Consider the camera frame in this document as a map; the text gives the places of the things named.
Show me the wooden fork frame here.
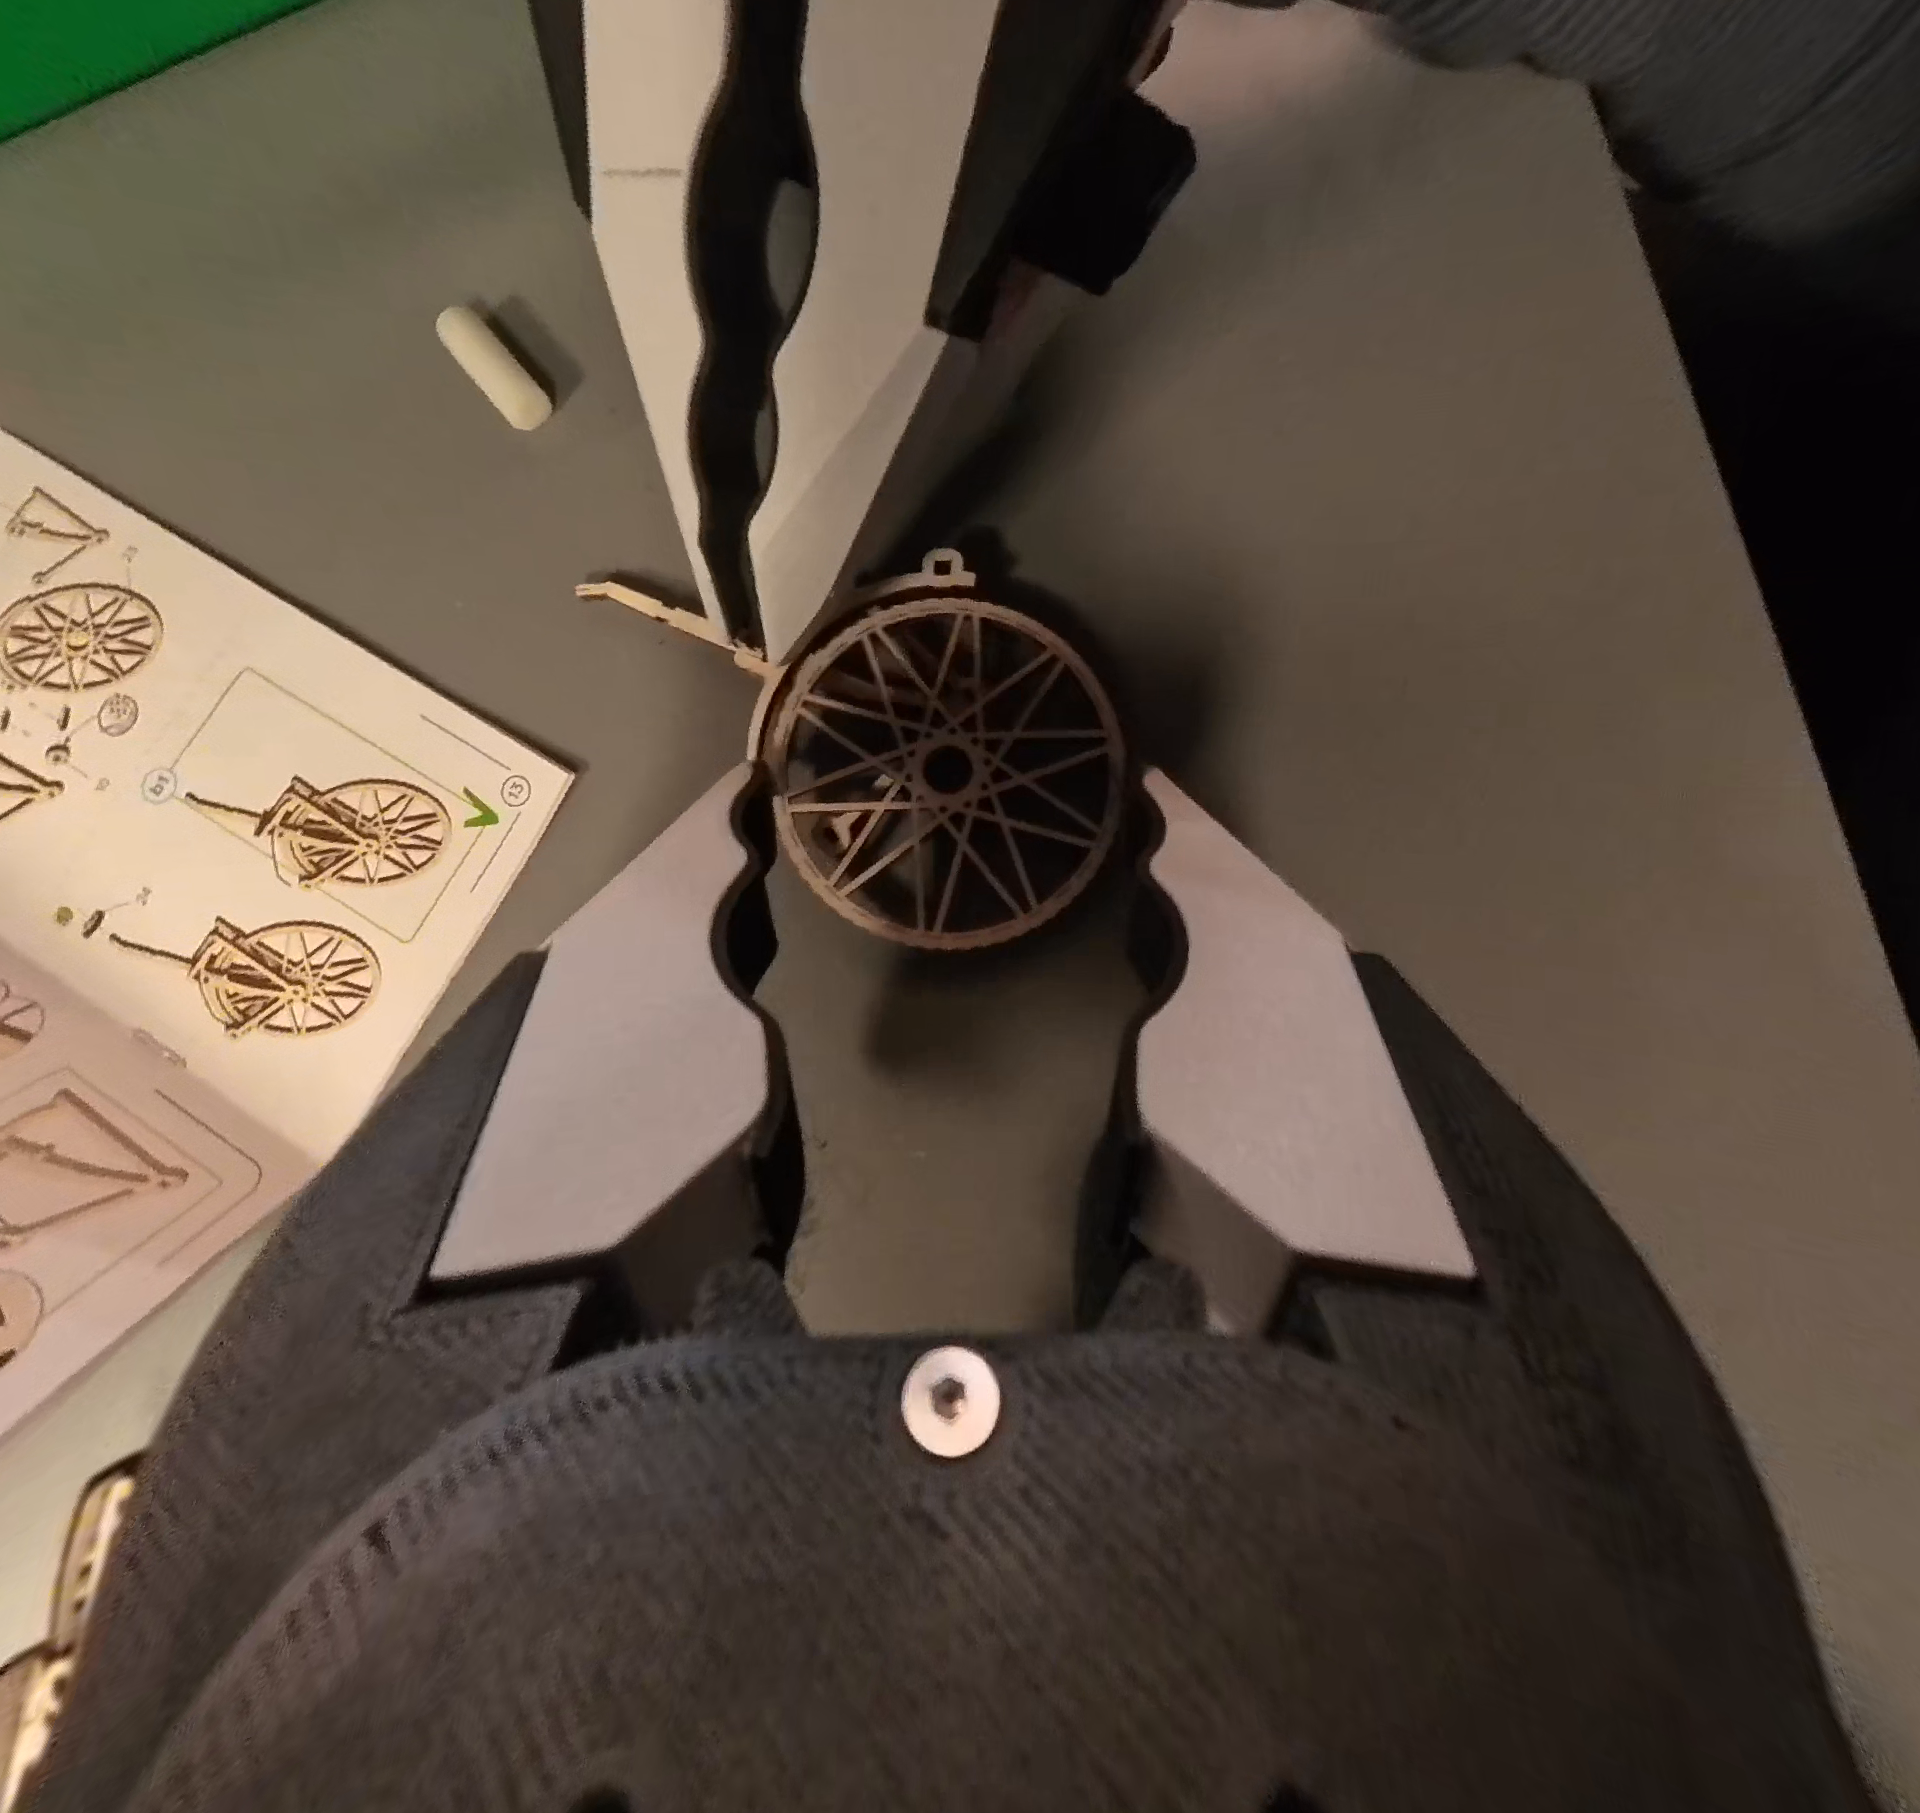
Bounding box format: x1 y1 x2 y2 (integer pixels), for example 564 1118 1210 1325
574 547 1008 870

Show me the person's right forearm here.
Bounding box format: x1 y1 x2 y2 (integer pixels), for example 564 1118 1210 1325
1199 0 1920 247

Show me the small white cylinder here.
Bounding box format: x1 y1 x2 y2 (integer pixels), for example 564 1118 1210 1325
436 302 558 430

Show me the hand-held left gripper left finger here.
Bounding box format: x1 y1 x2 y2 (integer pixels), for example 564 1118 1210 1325
427 763 795 1326

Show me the white instruction booklet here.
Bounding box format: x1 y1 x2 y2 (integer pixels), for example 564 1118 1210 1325
0 427 579 1441

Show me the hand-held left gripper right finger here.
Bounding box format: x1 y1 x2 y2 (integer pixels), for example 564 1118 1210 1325
1123 770 1478 1326

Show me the partly built wooden model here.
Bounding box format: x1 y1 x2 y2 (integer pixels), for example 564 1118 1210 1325
0 1452 147 1801

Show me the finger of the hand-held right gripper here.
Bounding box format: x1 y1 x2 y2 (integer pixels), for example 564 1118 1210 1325
579 0 759 644
750 0 1038 663

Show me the wooden spoked wheel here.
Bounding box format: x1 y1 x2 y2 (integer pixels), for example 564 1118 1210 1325
756 600 1131 957

